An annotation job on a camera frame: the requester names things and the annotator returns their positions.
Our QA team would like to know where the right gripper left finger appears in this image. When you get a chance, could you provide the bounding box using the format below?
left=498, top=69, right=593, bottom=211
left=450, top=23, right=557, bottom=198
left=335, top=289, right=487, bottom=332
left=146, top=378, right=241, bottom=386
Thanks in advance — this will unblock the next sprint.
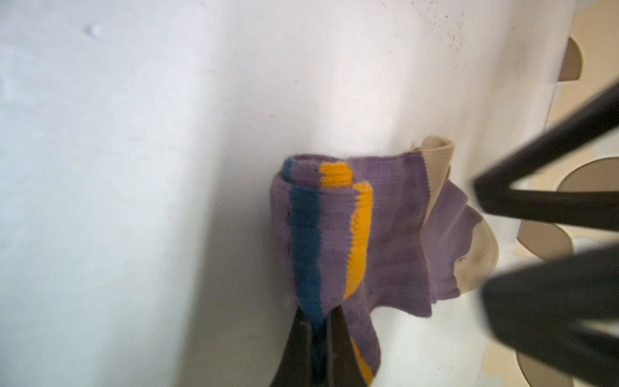
left=270, top=307, right=313, bottom=387

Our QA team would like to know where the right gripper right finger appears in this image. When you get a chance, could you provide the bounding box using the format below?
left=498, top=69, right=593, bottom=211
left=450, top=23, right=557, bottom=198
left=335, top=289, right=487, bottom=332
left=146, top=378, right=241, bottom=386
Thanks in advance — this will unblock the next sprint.
left=327, top=306, right=367, bottom=387

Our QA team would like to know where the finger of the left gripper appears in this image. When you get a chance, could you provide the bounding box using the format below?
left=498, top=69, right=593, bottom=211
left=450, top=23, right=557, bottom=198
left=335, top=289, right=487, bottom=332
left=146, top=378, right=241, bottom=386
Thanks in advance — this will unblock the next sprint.
left=480, top=246, right=618, bottom=386
left=473, top=83, right=618, bottom=232

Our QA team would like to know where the purple sock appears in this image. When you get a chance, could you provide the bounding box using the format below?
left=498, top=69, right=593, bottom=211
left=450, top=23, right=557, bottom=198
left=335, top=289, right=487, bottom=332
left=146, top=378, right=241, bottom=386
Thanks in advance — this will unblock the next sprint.
left=271, top=135, right=499, bottom=386

